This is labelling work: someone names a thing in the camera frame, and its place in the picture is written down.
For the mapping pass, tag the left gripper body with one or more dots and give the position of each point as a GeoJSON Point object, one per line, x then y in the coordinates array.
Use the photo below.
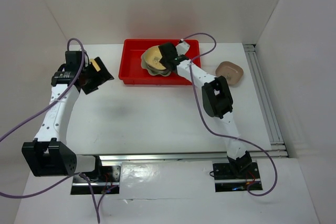
{"type": "Point", "coordinates": [85, 70]}

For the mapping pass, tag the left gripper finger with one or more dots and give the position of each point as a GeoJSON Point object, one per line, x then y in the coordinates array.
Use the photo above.
{"type": "Point", "coordinates": [89, 87]}
{"type": "Point", "coordinates": [103, 75]}

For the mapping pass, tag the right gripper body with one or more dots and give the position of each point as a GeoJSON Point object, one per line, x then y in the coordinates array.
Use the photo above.
{"type": "Point", "coordinates": [163, 62]}

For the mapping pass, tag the yellow square plate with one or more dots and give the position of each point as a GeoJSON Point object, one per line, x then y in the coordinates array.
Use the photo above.
{"type": "Point", "coordinates": [152, 58]}
{"type": "Point", "coordinates": [95, 65]}

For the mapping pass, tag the large green scalloped bowl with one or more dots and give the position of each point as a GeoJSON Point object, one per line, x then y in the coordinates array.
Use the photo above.
{"type": "Point", "coordinates": [153, 72]}

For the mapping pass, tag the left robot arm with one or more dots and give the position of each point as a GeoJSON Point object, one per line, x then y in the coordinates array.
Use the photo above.
{"type": "Point", "coordinates": [47, 154]}

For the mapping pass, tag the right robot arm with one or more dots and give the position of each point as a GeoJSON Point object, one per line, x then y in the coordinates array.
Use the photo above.
{"type": "Point", "coordinates": [217, 102]}

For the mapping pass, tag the red plastic bin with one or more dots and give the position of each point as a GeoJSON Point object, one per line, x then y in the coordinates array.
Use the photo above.
{"type": "Point", "coordinates": [132, 73]}

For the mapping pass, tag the brown square plate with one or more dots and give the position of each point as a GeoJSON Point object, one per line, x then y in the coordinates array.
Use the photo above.
{"type": "Point", "coordinates": [230, 71]}

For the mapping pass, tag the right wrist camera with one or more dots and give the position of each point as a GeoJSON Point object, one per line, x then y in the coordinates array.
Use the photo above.
{"type": "Point", "coordinates": [182, 48]}

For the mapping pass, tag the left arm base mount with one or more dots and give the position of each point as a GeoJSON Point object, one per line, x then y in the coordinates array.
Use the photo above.
{"type": "Point", "coordinates": [105, 180]}

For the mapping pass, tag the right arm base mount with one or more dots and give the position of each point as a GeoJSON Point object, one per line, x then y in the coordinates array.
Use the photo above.
{"type": "Point", "coordinates": [225, 180]}

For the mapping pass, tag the aluminium rail right side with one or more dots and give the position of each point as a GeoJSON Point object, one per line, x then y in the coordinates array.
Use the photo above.
{"type": "Point", "coordinates": [278, 148]}

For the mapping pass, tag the aluminium rail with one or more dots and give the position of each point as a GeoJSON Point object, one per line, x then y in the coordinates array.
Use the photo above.
{"type": "Point", "coordinates": [278, 148]}
{"type": "Point", "coordinates": [184, 156]}

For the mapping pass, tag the aluminium rail front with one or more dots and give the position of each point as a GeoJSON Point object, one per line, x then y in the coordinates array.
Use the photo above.
{"type": "Point", "coordinates": [184, 156]}

